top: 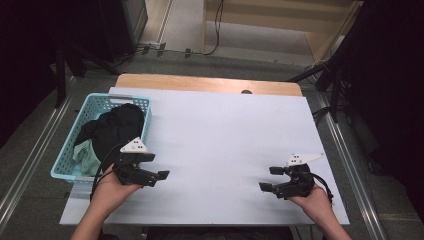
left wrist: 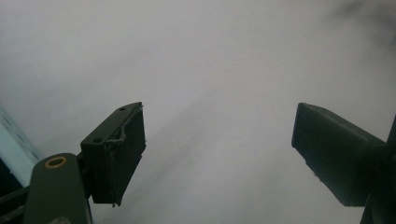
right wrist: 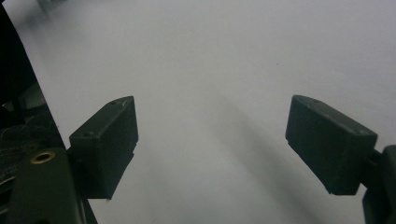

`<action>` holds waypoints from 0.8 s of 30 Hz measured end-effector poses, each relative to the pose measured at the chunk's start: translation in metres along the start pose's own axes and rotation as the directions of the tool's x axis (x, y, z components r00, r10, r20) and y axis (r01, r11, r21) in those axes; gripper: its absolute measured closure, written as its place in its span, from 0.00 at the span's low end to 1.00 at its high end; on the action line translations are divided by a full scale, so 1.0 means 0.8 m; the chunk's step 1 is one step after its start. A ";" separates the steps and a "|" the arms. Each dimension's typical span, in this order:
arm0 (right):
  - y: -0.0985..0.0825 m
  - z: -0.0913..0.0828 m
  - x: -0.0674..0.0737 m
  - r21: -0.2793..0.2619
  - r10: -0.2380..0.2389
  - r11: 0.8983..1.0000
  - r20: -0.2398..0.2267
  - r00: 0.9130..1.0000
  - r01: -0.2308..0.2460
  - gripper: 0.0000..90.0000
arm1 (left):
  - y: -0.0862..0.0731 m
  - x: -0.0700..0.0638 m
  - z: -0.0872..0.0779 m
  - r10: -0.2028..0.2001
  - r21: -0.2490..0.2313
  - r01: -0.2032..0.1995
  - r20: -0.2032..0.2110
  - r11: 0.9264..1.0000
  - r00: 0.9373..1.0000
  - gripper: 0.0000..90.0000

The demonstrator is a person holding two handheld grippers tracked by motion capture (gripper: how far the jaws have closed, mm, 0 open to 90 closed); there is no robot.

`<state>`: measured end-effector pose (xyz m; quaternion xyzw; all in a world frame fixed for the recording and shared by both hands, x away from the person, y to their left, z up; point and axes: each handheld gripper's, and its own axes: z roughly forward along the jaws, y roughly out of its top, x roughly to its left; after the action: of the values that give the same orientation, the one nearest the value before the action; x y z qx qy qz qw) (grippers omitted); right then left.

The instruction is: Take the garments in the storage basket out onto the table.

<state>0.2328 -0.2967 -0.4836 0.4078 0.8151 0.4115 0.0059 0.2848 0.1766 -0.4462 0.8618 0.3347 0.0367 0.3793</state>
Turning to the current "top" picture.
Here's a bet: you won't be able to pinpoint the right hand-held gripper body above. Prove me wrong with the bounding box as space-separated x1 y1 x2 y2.
275 152 325 200

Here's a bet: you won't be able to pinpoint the metal floor rail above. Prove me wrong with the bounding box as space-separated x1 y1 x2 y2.
313 91 390 240
0 74 81 233

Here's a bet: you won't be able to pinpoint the right hand-held gripper black cable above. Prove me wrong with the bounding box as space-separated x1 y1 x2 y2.
311 173 335 205

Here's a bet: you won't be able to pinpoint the hand-held gripper black cable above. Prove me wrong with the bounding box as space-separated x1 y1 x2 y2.
89 143 124 202
311 173 335 205

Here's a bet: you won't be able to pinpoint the black curtain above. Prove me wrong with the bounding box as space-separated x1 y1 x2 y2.
0 0 104 149
343 0 424 223

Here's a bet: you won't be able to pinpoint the taped floor cable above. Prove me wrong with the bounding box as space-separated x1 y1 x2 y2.
113 41 205 66

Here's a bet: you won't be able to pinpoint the left hand-held gripper black cable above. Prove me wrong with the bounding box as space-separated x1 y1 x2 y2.
89 143 124 202

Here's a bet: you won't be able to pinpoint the hanging black cable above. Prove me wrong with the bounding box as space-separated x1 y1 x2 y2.
202 0 225 57

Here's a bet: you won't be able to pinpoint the turquoise plastic basket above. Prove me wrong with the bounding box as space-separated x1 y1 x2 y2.
49 92 153 185

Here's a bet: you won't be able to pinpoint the person's left hand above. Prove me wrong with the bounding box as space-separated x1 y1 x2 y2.
91 165 143 214

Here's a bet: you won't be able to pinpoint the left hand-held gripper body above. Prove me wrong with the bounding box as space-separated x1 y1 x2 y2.
113 136 150 187

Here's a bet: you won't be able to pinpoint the black metal stand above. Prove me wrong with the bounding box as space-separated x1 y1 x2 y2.
53 41 121 109
286 0 371 124

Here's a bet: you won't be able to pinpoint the black floor cables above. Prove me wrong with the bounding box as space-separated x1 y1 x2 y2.
311 105 334 125

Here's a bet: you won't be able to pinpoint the black and green shirt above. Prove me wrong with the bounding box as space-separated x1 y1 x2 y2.
72 103 146 178

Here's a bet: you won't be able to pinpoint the person's right hand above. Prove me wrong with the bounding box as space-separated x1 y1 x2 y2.
288 184 334 225

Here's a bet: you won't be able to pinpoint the dark cabinet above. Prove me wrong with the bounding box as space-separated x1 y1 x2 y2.
98 0 149 63

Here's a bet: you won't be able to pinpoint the light wooden shelf unit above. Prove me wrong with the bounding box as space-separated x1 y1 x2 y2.
200 0 365 63

